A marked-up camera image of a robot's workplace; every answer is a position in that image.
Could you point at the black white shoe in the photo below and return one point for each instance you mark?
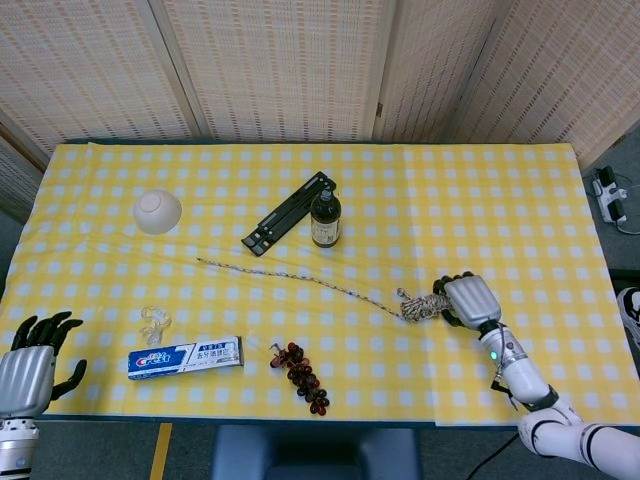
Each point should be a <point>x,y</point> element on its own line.
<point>631,315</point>

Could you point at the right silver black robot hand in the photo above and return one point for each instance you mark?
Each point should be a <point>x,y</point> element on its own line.
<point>472,300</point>

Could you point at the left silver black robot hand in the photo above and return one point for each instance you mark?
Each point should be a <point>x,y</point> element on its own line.
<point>25,375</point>

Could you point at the clear plastic packaging piece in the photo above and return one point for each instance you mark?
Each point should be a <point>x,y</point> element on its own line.
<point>155,325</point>

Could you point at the brown bottle black cap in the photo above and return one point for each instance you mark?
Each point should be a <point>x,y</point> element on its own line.
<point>326,220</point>

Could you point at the woven folding screen panel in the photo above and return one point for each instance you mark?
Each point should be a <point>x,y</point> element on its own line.
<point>90,65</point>
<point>430,65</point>
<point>15,175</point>
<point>280,65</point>
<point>565,65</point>

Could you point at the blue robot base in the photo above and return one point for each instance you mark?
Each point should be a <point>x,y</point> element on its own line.
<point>315,455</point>

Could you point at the blue white toothpaste box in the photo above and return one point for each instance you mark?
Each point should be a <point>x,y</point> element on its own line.
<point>185,359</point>

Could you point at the white upturned bowl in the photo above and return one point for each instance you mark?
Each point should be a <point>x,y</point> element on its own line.
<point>156,212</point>

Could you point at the black folding metal stand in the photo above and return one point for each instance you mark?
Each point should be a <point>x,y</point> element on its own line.
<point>280,220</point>

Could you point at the yellow floor tape strip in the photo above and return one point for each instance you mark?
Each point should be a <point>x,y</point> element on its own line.
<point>161,450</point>

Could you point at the dark red grape bunch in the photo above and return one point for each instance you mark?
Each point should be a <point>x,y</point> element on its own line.
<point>300,375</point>

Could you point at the white power strip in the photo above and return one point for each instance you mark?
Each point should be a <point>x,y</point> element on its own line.
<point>611,197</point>

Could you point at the yellow white checkered tablecloth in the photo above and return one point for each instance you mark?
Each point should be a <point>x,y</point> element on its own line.
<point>500,225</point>

